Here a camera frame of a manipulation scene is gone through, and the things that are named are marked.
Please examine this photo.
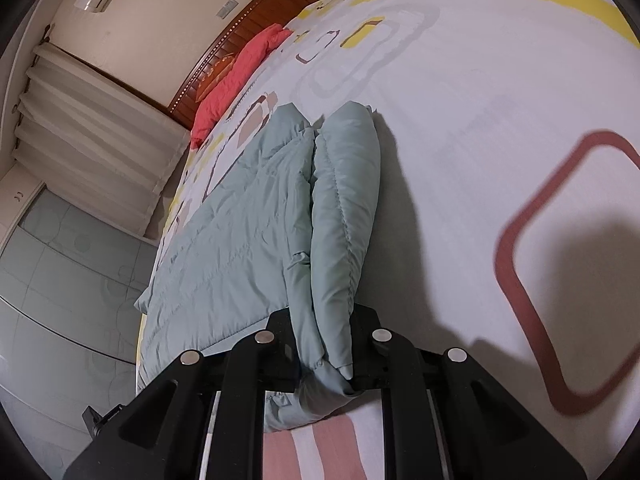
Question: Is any wardrobe with frosted glass doors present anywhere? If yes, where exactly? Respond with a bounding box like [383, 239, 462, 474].
[0, 169, 162, 463]

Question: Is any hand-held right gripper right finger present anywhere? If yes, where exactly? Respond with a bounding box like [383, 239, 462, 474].
[349, 306, 589, 480]

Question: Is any white pleated curtain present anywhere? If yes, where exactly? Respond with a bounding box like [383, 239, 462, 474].
[12, 41, 194, 237]

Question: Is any small orange cushion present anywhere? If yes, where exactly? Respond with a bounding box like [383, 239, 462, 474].
[194, 54, 239, 104]

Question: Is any white patterned bed sheet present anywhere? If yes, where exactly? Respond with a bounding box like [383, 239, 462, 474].
[134, 0, 640, 480]

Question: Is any wooden headboard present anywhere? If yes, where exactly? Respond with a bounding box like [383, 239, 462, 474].
[167, 0, 321, 132]

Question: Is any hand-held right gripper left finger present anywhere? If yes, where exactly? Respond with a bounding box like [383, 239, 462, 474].
[62, 309, 302, 480]

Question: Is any light green puffer jacket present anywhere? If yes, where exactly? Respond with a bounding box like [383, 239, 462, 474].
[133, 101, 384, 434]

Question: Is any red pillow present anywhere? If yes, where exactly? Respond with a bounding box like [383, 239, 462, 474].
[189, 23, 294, 149]

